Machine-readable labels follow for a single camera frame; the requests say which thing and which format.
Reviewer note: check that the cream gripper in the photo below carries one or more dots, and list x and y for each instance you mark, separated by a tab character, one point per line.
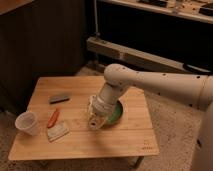
95	121

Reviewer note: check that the white plastic cup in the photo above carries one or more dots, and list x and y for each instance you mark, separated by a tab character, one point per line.
27	122

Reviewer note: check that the green bowl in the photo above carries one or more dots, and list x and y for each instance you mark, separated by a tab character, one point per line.
116	115

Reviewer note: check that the dark grey block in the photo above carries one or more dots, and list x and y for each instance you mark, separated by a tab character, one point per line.
58	99

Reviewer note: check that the grey metal shelf beam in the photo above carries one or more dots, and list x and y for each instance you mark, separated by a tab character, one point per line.
133	56

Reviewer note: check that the beige sponge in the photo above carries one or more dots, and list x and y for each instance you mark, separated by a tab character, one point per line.
57	131

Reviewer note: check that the wooden table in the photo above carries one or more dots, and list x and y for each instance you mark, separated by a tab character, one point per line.
133	135

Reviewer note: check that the orange carrot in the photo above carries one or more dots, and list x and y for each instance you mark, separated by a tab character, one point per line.
53	118

